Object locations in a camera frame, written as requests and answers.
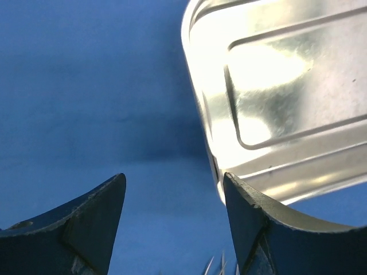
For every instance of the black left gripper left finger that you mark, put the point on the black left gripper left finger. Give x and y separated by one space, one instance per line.
74 238

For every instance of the stainless steel tray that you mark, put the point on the stainless steel tray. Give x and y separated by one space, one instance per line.
280 88

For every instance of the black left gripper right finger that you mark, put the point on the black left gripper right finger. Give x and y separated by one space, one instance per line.
272 238

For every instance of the thin steel forceps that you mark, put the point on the thin steel forceps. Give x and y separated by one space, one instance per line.
208 266
223 264

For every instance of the blue surgical cloth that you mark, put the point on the blue surgical cloth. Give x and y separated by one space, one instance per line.
91 89

